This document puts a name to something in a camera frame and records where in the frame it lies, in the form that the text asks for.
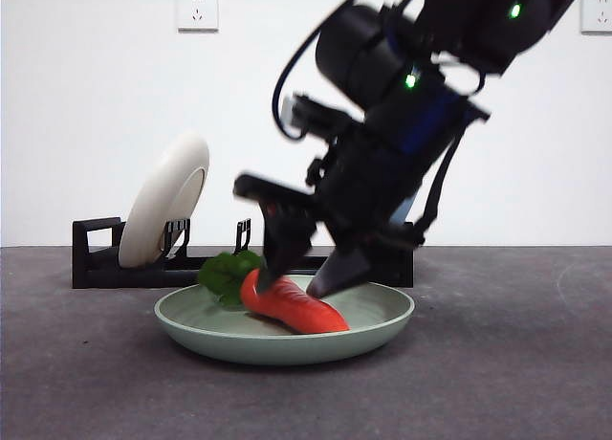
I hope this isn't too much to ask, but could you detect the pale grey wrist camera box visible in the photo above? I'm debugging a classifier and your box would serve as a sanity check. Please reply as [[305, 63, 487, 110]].
[[280, 93, 358, 138]]

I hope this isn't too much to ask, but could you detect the black plate rack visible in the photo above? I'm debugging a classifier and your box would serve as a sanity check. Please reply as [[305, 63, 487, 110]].
[[71, 217, 415, 289]]

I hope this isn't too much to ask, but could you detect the orange carrot with green leaves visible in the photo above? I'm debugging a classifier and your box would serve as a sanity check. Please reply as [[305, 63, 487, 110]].
[[197, 250, 351, 336]]

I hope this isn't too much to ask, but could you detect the white wall socket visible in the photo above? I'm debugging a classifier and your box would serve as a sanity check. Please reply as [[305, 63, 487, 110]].
[[579, 0, 612, 34], [177, 0, 220, 33]]

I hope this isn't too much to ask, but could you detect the blue round plate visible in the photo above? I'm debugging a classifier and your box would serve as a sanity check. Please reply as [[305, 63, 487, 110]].
[[389, 195, 416, 225]]

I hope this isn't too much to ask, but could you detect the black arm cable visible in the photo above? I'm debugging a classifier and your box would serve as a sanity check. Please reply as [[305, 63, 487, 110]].
[[272, 0, 379, 143]]

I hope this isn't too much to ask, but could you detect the cream round plate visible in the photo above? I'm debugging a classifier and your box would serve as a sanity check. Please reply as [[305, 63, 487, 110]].
[[118, 132, 210, 269]]

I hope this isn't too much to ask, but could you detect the green round plate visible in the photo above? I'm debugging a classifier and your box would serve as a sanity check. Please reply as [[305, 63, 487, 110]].
[[153, 273, 416, 367]]

